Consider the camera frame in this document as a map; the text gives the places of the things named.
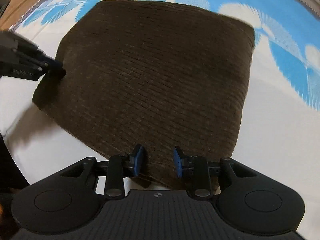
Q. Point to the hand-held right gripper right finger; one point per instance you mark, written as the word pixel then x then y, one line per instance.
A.
pixel 178 162

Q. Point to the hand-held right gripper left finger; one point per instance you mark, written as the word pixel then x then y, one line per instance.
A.
pixel 139 160

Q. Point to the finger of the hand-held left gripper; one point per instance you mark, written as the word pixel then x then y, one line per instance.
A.
pixel 55 67

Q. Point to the blue white printed blanket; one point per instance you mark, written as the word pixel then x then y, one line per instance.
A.
pixel 275 85

